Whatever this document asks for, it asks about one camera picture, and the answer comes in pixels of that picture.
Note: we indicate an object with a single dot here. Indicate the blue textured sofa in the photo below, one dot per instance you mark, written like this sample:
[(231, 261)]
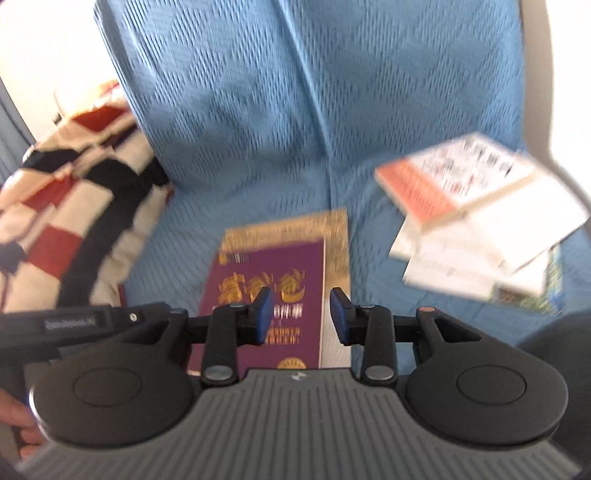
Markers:
[(277, 115)]

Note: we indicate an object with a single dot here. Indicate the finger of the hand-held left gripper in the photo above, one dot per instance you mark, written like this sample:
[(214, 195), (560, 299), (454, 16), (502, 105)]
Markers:
[(138, 314)]

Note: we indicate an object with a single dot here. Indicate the white panel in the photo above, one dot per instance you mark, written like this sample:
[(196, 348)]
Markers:
[(570, 92)]

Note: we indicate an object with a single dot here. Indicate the purple book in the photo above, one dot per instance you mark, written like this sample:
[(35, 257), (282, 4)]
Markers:
[(258, 267)]

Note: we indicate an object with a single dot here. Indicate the red black striped blanket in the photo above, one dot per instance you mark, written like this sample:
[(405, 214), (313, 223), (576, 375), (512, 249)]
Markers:
[(78, 207)]

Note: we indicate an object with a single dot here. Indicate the pink and white book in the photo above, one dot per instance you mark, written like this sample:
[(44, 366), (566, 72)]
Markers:
[(438, 184)]

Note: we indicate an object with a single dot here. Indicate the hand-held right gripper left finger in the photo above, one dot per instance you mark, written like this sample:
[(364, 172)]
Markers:
[(262, 318)]

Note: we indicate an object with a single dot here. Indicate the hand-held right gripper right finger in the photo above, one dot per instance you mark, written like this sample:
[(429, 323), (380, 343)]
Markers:
[(340, 318)]

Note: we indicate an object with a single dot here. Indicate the beige landscape cover book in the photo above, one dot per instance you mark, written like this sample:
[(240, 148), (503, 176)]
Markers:
[(337, 258)]

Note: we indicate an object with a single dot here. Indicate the person's left hand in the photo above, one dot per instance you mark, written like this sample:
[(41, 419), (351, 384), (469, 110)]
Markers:
[(18, 417)]

